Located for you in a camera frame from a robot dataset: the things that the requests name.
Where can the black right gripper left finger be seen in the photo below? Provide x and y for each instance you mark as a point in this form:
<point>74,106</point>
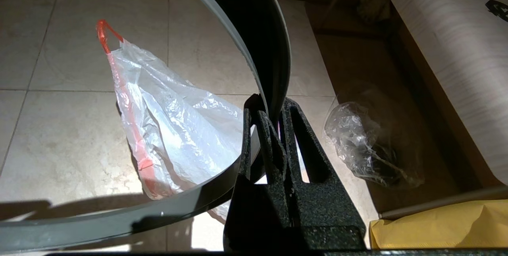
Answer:
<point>258,216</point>

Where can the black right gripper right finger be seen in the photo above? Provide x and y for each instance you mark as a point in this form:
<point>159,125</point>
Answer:
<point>321,208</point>

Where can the used red-printed trash bag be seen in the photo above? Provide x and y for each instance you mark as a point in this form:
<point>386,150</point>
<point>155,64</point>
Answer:
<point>178,129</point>

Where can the crumpled clear plastic bag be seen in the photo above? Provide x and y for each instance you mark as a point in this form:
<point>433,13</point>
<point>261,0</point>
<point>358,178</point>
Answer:
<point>357,141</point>

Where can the yellow shopping bag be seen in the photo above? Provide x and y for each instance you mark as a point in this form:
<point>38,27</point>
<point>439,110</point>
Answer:
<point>436,224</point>

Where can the beige wood-grain table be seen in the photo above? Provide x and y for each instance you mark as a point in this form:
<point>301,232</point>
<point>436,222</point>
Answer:
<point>456,49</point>

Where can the black clip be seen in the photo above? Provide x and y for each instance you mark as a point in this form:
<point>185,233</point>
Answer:
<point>498,10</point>

